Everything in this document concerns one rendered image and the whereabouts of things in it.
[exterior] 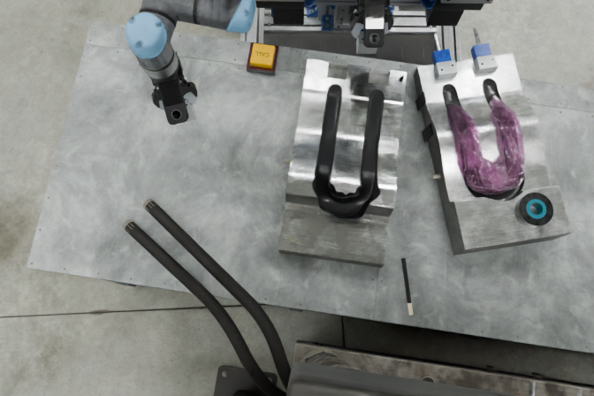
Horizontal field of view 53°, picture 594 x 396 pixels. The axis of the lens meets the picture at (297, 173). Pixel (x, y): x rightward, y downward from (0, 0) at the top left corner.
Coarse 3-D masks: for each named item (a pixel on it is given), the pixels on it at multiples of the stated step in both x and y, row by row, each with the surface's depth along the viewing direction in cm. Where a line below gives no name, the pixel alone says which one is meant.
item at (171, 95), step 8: (168, 80) 129; (176, 80) 129; (160, 88) 129; (168, 88) 129; (176, 88) 129; (168, 96) 129; (176, 96) 130; (168, 104) 130; (176, 104) 130; (184, 104) 130; (168, 112) 130; (176, 112) 130; (184, 112) 130; (168, 120) 130; (176, 120) 131; (184, 120) 131
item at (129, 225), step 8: (128, 224) 151; (128, 232) 151; (136, 232) 150; (144, 232) 150; (136, 240) 150; (144, 240) 149; (152, 240) 149; (152, 248) 148; (160, 248) 148; (160, 256) 146; (168, 256) 147; (168, 264) 145; (176, 264) 146; (176, 272) 145; (184, 272) 144; (184, 280) 144; (192, 280) 143; (192, 288) 143; (200, 288) 142
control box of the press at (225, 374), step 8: (224, 368) 220; (232, 368) 220; (240, 368) 220; (224, 376) 218; (232, 376) 219; (240, 376) 219; (248, 376) 219; (272, 376) 219; (216, 384) 218; (224, 384) 218; (232, 384) 218; (240, 384) 218; (248, 384) 218; (216, 392) 217; (224, 392) 217; (232, 392) 217; (240, 392) 213; (248, 392) 217; (256, 392) 217
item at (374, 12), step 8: (368, 0) 134; (368, 8) 134; (376, 8) 134; (384, 8) 134; (368, 16) 135; (376, 16) 135; (384, 16) 135; (368, 24) 135; (376, 24) 135; (384, 24) 135; (368, 32) 136; (376, 32) 135; (384, 32) 136; (368, 40) 136; (376, 40) 135; (384, 40) 136
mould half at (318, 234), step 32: (320, 64) 155; (320, 96) 153; (352, 96) 153; (320, 128) 152; (352, 128) 152; (384, 128) 151; (352, 160) 147; (384, 160) 147; (288, 192) 142; (352, 192) 142; (384, 192) 142; (288, 224) 148; (320, 224) 148; (352, 224) 148; (384, 224) 148; (320, 256) 147; (352, 256) 146; (384, 256) 146
